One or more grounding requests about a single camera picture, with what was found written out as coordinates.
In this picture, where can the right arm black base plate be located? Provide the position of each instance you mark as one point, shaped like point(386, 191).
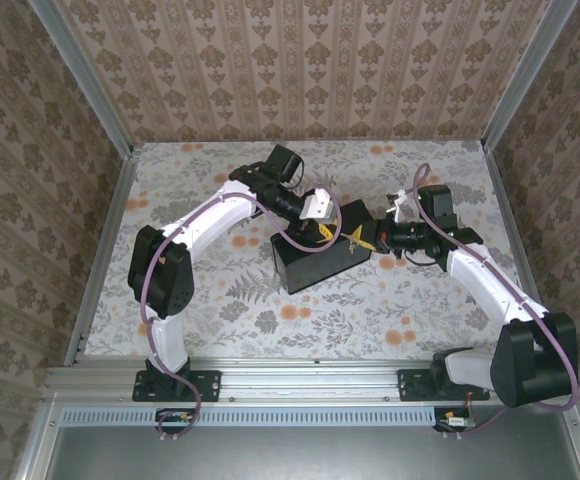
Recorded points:
point(415, 385)

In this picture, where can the floral table cover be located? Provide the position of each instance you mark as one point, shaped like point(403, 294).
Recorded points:
point(320, 325)

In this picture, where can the black box with painting print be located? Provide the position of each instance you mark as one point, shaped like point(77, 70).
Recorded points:
point(315, 265)

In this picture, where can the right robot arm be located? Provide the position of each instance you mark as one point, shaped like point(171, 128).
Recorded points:
point(525, 370)

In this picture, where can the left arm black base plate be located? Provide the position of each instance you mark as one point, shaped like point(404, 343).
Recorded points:
point(205, 385)

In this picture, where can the aluminium side rail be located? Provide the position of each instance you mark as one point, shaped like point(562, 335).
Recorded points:
point(496, 167)
point(102, 250)

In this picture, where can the aluminium mounting rail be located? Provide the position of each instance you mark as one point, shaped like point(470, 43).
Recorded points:
point(310, 382)

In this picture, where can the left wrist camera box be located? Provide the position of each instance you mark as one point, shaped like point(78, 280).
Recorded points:
point(317, 205)

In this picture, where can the aluminium frame post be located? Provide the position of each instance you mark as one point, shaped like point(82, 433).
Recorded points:
point(526, 75)
point(85, 75)

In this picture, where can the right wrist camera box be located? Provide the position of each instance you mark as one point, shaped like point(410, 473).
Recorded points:
point(398, 206)

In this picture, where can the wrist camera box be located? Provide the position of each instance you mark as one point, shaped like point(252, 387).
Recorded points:
point(317, 205)
point(398, 206)

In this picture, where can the grey metal panel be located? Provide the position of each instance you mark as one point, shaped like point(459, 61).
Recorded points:
point(295, 455)

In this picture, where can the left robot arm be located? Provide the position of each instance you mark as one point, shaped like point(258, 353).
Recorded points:
point(170, 340)

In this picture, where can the black connector board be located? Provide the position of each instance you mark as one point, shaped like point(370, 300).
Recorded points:
point(452, 422)
point(175, 420)

